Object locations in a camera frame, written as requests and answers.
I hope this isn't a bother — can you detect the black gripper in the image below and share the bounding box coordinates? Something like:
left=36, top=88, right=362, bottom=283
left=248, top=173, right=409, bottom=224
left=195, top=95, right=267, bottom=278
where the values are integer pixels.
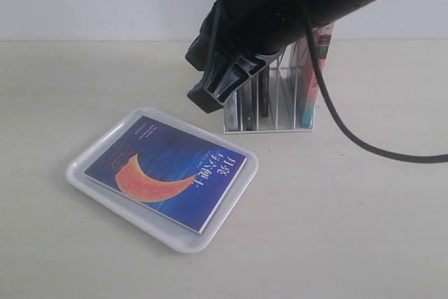
left=185, top=1, right=280, bottom=113

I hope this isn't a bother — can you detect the dark black book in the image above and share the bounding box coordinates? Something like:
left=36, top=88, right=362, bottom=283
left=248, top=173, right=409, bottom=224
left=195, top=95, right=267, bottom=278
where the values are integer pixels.
left=258, top=67, right=270, bottom=118

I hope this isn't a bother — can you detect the blue orange moon book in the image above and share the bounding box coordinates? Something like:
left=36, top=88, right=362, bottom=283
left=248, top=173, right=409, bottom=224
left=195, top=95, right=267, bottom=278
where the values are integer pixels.
left=84, top=116, right=247, bottom=234

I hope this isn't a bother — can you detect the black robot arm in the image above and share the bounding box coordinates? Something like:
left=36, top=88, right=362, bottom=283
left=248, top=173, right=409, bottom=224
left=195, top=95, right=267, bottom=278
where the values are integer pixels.
left=185, top=0, right=377, bottom=113

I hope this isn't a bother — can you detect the black grey book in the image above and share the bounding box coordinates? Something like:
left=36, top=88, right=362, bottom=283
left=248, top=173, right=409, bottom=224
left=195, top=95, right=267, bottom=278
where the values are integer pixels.
left=241, top=81, right=253, bottom=131

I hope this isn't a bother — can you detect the grey white illustrated book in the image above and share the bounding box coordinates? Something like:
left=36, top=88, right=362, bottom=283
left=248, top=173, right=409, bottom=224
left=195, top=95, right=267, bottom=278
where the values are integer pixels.
left=225, top=92, right=239, bottom=132

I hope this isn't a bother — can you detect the red teal book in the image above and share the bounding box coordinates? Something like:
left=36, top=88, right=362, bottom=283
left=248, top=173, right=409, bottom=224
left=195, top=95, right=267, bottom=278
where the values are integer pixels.
left=299, top=20, right=336, bottom=128

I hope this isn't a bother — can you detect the white plastic tray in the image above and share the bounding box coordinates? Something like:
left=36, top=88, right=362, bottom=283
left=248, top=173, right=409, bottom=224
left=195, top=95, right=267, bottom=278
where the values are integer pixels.
left=66, top=107, right=258, bottom=253

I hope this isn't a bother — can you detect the white wire book rack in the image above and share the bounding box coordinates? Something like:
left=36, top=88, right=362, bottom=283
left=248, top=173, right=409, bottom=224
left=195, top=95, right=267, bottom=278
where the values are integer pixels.
left=224, top=39, right=319, bottom=133

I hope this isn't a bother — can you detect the black cable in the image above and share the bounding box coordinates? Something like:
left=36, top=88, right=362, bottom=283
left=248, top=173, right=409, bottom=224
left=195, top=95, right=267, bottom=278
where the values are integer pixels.
left=300, top=4, right=448, bottom=165

